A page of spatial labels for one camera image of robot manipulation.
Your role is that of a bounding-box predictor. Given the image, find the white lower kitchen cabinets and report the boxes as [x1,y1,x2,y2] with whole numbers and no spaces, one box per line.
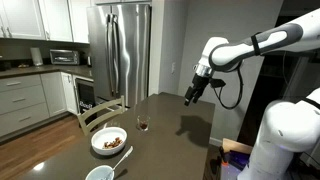
[0,71,79,138]

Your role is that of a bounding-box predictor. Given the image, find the wooden board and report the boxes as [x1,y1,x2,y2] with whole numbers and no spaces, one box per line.
[222,137,254,155]

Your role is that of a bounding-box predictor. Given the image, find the orange handled tool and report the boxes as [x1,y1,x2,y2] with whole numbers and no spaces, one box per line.
[218,146,231,168]

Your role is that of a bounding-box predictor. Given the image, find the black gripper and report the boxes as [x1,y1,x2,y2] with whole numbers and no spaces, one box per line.
[184,73,212,107]

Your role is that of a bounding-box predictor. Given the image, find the black beverage cooler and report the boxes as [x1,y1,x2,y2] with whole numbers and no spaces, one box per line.
[73,76,98,116]

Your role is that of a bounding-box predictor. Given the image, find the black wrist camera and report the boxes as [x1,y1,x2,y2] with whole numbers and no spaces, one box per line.
[209,78,227,89]

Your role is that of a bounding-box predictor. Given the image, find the pale wooden chair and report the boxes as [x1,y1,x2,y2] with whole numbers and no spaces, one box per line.
[77,95,126,136]

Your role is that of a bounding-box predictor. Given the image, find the large white bowl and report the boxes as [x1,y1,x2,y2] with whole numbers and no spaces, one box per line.
[90,126,128,156]

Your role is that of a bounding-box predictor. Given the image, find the white kitchen cabinets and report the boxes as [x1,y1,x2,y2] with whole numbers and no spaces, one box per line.
[0,71,79,138]
[0,0,92,44]

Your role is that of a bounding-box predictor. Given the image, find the small white bowl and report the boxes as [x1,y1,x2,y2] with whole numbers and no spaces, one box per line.
[85,164,115,180]

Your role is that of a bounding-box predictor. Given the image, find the dark kitchen countertop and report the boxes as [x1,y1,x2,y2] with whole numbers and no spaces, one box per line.
[0,64,94,80]

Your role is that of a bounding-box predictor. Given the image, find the white upper kitchen cabinets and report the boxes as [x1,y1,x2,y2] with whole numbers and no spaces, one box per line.
[0,0,92,44]

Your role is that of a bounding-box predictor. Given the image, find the mixed nuts pile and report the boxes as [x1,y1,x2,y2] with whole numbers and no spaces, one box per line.
[102,137,124,150]

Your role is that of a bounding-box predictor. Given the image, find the clear drinking glass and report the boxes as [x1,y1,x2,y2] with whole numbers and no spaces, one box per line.
[136,114,151,132]

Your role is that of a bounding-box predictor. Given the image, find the white countertop canister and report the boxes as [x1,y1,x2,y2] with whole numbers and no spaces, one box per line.
[30,47,44,67]

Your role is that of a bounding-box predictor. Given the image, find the silver toaster oven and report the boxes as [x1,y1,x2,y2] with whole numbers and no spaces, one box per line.
[49,49,81,66]

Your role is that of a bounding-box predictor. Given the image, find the stainless steel refrigerator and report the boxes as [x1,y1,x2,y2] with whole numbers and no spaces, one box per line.
[86,3,152,108]

